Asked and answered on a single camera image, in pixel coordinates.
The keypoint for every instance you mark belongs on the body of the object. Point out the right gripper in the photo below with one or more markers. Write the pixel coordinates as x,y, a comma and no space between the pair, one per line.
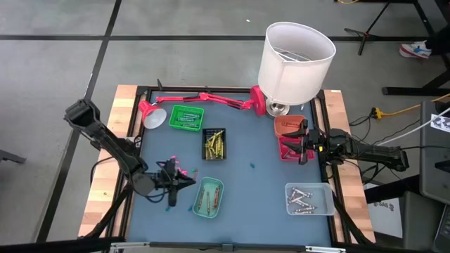
306,144

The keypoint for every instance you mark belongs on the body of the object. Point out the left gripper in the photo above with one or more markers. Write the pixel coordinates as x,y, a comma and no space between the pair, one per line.
170,179

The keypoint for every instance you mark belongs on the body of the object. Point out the green crayon yellow wrapper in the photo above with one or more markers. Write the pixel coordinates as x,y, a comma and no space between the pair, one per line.
211,145
216,135

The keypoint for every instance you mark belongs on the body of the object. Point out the blue crayon white wrapper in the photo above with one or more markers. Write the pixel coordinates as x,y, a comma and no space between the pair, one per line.
297,199
302,212
303,192

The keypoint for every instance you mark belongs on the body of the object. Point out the green crayon pale wrapper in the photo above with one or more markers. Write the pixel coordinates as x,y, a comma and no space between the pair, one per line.
186,119
187,115
190,125

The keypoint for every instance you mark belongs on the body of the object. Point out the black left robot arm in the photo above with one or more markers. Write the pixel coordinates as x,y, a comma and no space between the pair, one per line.
105,140

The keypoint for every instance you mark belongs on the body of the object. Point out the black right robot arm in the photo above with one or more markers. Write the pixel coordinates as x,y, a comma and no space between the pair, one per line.
365,151

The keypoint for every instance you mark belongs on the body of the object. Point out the orange plastic basket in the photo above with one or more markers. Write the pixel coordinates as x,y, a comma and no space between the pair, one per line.
281,130

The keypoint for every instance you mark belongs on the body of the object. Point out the red plastic basket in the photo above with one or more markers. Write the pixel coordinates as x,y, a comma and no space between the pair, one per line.
285,156

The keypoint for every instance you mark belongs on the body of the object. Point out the crayon with paper wrapper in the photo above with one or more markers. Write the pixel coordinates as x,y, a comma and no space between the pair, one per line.
201,198

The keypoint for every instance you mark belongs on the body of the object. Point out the teal plastic bin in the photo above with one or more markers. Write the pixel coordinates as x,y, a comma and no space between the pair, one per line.
208,211

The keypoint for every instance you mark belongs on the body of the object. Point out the black plastic basket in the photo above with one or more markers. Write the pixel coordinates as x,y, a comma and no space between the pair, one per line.
204,140

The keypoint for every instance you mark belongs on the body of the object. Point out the wooden table side board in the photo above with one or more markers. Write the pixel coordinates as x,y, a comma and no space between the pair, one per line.
123,102
334,112

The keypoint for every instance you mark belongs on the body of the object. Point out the red dumbbell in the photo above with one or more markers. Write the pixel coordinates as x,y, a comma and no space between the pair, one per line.
259,100

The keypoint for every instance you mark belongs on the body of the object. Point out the green plastic basket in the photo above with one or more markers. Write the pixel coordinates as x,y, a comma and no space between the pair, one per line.
174,121

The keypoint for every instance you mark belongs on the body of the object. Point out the white shade table lamp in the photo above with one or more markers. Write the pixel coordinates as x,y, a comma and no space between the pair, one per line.
292,77

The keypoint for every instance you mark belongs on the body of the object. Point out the clear plastic tray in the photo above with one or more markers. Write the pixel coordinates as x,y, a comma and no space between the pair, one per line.
327,200

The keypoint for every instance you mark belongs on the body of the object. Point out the white cardboard box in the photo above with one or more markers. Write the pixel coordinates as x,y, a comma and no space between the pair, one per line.
383,218

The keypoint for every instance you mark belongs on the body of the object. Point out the black tripod stand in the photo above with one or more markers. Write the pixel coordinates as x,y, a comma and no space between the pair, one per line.
367,34

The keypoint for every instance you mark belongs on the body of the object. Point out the black floor stand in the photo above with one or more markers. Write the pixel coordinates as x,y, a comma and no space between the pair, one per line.
415,90

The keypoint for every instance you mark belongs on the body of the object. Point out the grey equipment case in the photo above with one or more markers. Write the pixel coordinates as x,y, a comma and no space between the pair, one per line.
434,165

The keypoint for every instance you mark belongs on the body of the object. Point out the printed marker sheet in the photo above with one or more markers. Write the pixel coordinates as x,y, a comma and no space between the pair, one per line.
441,123

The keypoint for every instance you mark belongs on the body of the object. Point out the person's shoe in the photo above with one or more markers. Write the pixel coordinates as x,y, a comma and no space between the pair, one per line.
415,50

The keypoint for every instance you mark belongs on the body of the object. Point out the grey metal foot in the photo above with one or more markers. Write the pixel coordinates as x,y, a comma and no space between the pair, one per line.
10,156

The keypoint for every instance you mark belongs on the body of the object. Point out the person's leg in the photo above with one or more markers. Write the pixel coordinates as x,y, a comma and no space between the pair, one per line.
441,40

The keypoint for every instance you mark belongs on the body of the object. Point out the silver frame bracket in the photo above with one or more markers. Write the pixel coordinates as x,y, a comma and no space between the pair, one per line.
130,245
325,249

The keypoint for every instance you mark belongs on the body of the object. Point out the black table frame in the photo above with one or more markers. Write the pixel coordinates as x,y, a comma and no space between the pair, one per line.
183,88

